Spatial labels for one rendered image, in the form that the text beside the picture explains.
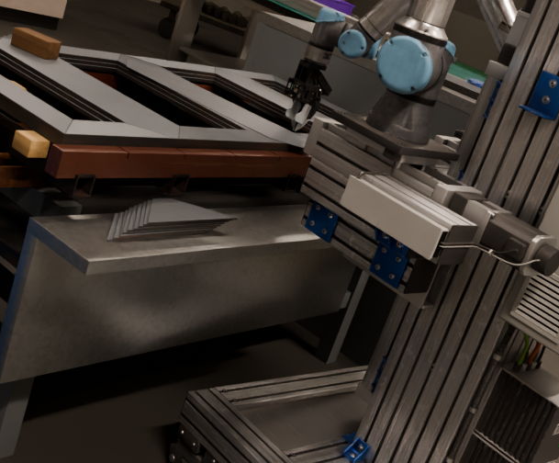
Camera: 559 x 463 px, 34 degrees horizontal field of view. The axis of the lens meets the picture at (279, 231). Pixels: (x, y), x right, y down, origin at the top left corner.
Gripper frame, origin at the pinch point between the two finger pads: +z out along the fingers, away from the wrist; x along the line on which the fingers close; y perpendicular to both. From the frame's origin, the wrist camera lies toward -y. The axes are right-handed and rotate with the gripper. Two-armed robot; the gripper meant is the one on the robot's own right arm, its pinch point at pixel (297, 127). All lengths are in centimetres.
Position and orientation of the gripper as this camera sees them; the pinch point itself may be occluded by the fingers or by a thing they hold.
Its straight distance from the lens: 270.9
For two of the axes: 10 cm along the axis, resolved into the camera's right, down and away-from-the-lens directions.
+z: -3.2, 9.0, 3.1
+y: -6.1, 0.5, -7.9
